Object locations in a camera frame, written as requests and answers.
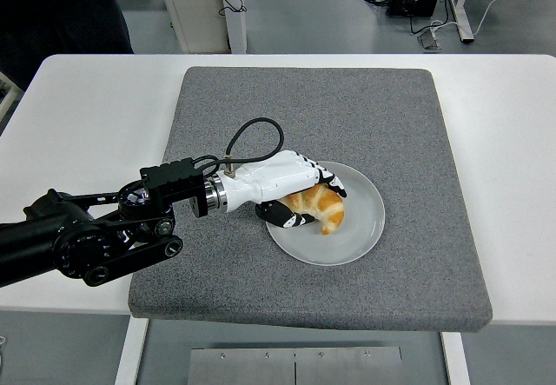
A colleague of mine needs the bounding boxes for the small grey floor box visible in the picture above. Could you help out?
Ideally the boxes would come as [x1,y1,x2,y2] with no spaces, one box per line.
[417,27,443,52]

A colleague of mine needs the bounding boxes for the thin black cable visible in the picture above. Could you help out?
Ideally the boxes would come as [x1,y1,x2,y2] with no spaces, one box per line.
[218,0,248,17]

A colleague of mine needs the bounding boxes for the person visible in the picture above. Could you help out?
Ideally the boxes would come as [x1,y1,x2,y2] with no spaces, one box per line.
[0,0,135,90]

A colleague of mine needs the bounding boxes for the white post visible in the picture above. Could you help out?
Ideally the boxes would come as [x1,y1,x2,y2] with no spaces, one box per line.
[218,0,248,55]

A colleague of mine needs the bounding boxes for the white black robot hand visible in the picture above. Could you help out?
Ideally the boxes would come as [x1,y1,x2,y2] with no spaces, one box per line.
[216,149,348,231]

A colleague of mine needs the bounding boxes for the white desk leg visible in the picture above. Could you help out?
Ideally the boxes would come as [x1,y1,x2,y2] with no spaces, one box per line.
[447,0,475,43]

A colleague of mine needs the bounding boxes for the grey metal plate with screws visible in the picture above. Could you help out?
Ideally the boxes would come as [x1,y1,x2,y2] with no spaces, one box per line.
[187,346,405,385]

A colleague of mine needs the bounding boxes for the white cable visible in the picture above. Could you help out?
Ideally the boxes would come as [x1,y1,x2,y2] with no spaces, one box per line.
[429,0,535,38]

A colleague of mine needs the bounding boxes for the white chair frame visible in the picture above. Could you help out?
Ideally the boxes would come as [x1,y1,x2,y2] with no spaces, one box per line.
[0,70,25,123]

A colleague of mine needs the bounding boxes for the golden croissant bread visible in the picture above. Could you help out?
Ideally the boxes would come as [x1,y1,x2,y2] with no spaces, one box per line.
[280,183,346,236]

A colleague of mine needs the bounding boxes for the grey felt mat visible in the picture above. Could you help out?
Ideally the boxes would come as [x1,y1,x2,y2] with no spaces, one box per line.
[127,65,493,333]

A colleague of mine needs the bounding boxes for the round grey plate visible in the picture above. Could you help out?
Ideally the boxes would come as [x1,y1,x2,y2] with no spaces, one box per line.
[263,160,387,267]

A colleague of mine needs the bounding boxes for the white table leg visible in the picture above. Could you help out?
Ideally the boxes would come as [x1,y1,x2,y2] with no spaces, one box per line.
[440,330,472,385]
[114,315,150,385]

